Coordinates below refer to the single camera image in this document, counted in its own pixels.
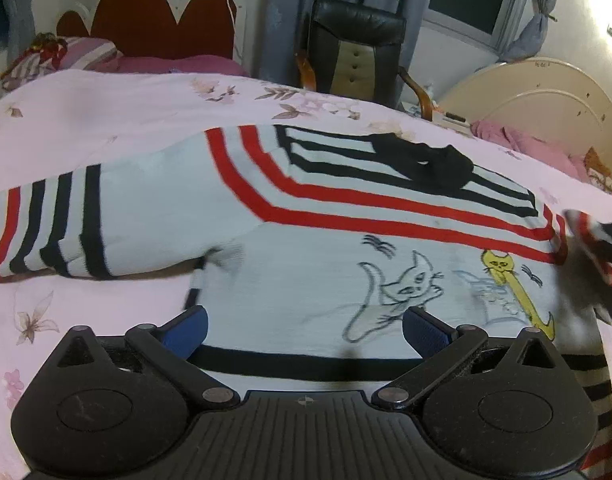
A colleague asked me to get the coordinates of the magenta pillow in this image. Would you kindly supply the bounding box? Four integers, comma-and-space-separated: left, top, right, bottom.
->
93, 54, 248, 77

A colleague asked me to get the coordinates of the pink floral bed quilt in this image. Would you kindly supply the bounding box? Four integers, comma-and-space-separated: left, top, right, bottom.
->
0, 70, 612, 479

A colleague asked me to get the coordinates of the red and white headboard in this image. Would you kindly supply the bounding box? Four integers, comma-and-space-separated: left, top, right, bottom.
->
56, 0, 247, 64

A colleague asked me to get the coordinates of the striped pink pillow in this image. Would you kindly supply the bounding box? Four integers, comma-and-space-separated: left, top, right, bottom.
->
0, 34, 120, 92

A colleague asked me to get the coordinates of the white striped cat sweater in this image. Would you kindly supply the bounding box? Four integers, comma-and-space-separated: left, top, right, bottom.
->
0, 125, 612, 479

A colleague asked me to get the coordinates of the tied grey curtain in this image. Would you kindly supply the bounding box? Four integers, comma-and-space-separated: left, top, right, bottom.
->
498, 0, 557, 63

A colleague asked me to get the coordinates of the cream round headboard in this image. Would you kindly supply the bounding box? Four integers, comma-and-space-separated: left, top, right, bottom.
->
439, 58, 612, 168

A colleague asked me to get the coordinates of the black leather office chair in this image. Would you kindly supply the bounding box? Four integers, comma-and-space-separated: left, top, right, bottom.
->
295, 0, 434, 122

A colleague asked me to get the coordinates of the pink crumpled blanket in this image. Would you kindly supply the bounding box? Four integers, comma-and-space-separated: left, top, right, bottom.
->
470, 120, 590, 183

